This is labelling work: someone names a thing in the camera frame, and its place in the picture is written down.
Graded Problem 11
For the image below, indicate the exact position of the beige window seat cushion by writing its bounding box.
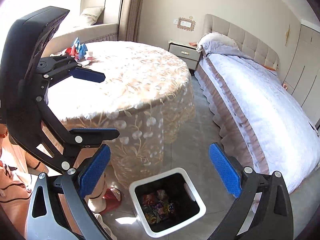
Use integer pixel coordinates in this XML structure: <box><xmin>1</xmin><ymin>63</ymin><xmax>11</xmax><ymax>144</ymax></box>
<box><xmin>42</xmin><ymin>23</ymin><xmax>119</xmax><ymax>57</ymax></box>

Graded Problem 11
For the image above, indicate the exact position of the framed wall switch panel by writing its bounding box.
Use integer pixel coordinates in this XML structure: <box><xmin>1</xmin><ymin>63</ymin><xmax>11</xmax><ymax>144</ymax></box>
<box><xmin>177</xmin><ymin>17</ymin><xmax>195</xmax><ymax>31</ymax></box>

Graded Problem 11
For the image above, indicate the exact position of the white bedside nightstand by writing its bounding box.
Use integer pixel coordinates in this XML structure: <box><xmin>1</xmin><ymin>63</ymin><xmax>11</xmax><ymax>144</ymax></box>
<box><xmin>168</xmin><ymin>40</ymin><xmax>200</xmax><ymax>72</ymax></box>

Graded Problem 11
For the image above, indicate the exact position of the white square trash bin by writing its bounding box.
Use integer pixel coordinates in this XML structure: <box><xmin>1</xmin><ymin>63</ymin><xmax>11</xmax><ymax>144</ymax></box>
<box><xmin>129</xmin><ymin>167</ymin><xmax>206</xmax><ymax>238</ymax></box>

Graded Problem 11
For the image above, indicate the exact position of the beige built-in wardrobe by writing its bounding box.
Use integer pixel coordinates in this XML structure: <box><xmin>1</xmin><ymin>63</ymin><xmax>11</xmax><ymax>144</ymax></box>
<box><xmin>284</xmin><ymin>25</ymin><xmax>319</xmax><ymax>128</ymax></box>

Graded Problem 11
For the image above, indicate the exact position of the floral beige tablecloth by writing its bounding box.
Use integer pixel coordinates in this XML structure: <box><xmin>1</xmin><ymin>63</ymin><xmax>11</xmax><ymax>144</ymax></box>
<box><xmin>48</xmin><ymin>41</ymin><xmax>195</xmax><ymax>186</ymax></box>

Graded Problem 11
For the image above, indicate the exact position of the grey white pillow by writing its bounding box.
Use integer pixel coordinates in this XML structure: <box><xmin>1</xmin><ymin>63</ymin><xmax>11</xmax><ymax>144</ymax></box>
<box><xmin>196</xmin><ymin>32</ymin><xmax>240</xmax><ymax>54</ymax></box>

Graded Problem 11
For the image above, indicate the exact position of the beige tufted headboard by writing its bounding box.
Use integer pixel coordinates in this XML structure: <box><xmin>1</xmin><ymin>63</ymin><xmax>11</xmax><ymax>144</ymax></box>
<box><xmin>203</xmin><ymin>14</ymin><xmax>279</xmax><ymax>70</ymax></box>

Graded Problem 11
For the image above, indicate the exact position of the red slipper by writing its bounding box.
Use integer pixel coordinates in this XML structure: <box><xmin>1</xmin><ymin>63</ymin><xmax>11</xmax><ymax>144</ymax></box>
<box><xmin>100</xmin><ymin>187</ymin><xmax>122</xmax><ymax>214</ymax></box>

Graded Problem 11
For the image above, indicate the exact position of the red crumpled wrapper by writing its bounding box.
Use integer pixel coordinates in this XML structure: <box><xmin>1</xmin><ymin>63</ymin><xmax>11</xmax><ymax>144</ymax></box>
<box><xmin>64</xmin><ymin>47</ymin><xmax>76</xmax><ymax>57</ymax></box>

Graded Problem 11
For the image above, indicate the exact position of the bed with white duvet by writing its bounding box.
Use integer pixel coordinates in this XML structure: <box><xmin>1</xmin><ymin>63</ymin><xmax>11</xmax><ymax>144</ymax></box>
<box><xmin>194</xmin><ymin>32</ymin><xmax>320</xmax><ymax>194</ymax></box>

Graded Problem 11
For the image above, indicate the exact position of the beige throw pillow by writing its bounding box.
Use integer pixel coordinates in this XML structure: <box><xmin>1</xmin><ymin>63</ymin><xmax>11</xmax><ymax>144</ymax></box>
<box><xmin>79</xmin><ymin>7</ymin><xmax>104</xmax><ymax>26</ymax></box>

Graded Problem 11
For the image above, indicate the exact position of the blue crumpled snack wrapper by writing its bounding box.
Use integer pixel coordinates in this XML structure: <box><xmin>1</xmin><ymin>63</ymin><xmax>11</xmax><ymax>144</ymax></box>
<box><xmin>71</xmin><ymin>37</ymin><xmax>88</xmax><ymax>60</ymax></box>

